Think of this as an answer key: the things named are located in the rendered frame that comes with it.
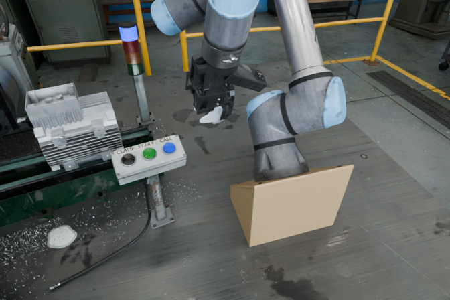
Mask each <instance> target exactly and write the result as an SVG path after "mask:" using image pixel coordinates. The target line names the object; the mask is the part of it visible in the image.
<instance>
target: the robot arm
mask: <svg viewBox="0 0 450 300"><path fill-rule="evenodd" d="M258 2H259V0H155V1H154V2H153V3H152V5H151V16H152V19H153V21H154V22H155V24H156V26H157V28H158V29H159V30H160V31H161V32H162V33H164V34H165V35H175V34H177V33H179V32H183V31H184V30H185V29H187V28H189V27H191V26H193V25H195V24H196V23H198V22H200V21H201V20H203V19H205V22H204V32H203V36H202V48H201V54H196V55H192V58H191V66H190V72H186V82H185V90H191V92H192V94H193V98H194V103H193V105H194V110H195V111H197V113H196V114H197V115H199V114H202V113H208V114H207V115H205V116H204V117H202V118H201V119H200V122H201V123H210V122H212V123H213V124H216V123H220V122H221V121H223V120H224V119H227V118H228V117H229V116H230V115H231V114H232V110H233V106H234V99H235V87H234V86H233V85H237V86H240V87H243V88H247V89H250V90H254V91H257V92H260V91H261V90H263V89H264V88H265V87H266V86H267V85H268V84H267V82H266V80H265V77H264V75H263V73H262V72H261V71H260V70H256V69H254V68H251V67H249V66H245V65H244V64H240V61H241V60H242V56H243V53H244V49H245V45H246V41H247V39H248V35H249V31H250V27H251V24H252V20H253V17H254V13H255V10H256V8H257V6H258ZM274 3H275V8H276V12H277V17H278V20H279V25H280V28H281V33H282V37H283V41H284V45H285V49H286V53H287V57H288V61H289V66H290V69H291V74H292V79H291V80H290V82H289V83H288V85H289V91H290V92H288V93H286V94H285V93H284V92H283V91H282V90H274V91H271V92H266V93H264V94H262V95H259V96H257V97H256V98H254V99H252V100H251V101H250V102H249V103H248V104H247V107H246V111H247V116H248V117H247V121H248V123H249V127H250V132H251V136H252V142H253V145H254V151H255V161H254V181H255V182H261V181H270V180H274V179H281V178H285V177H291V176H295V175H300V174H303V173H307V172H309V168H308V164H307V162H306V161H305V159H304V158H303V156H302V154H301V152H300V151H299V149H298V148H297V146H296V142H295V137H294V135H297V134H301V133H306V132H309V131H314V130H318V129H322V128H329V127H330V126H333V125H337V124H340V123H342V122H343V121H344V119H345V117H346V97H345V92H344V87H343V83H342V80H341V78H340V77H336V76H335V77H334V76H333V72H332V71H331V70H328V69H327V68H325V66H324V63H323V58H322V55H321V50H320V47H319V42H318V39H317V35H316V32H315V27H314V24H313V20H312V16H311V12H310V8H309V4H308V1H307V0H274ZM188 78H189V80H190V82H191V84H192V85H188Z"/></svg>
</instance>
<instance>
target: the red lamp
mask: <svg viewBox="0 0 450 300"><path fill-rule="evenodd" d="M122 43H123V49H124V52H126V53H135V52H138V51H139V50H140V47H139V40H138V38H137V39H136V40H133V41H128V42H127V41H123V40H122Z"/></svg>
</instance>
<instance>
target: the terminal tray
mask: <svg viewBox="0 0 450 300"><path fill-rule="evenodd" d="M30 92H33V93H31V94H30ZM71 96H73V98H70V97H71ZM29 105H32V106H29ZM25 111H26V113H27V115H28V117H29V119H30V121H31V123H32V125H33V127H34V128H37V127H43V128H44V129H45V130H46V128H49V129H51V128H52V127H54V128H56V127H57V126H58V125H59V126H60V127H61V126H62V125H63V124H64V125H67V123H69V124H72V122H75V123H77V121H80V122H81V121H82V120H83V119H84V118H83V115H82V111H81V108H80V102H79V99H78V93H77V91H76V87H75V85H74V83H71V86H69V84H64V85H60V86H53V87H49V88H43V89H39V90H32V91H29V92H26V100H25Z"/></svg>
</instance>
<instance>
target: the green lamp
mask: <svg viewBox="0 0 450 300"><path fill-rule="evenodd" d="M127 68H128V72H129V74H132V75H137V74H141V73H143V72H144V69H143V63H142V62H141V63H139V64H128V63H127Z"/></svg>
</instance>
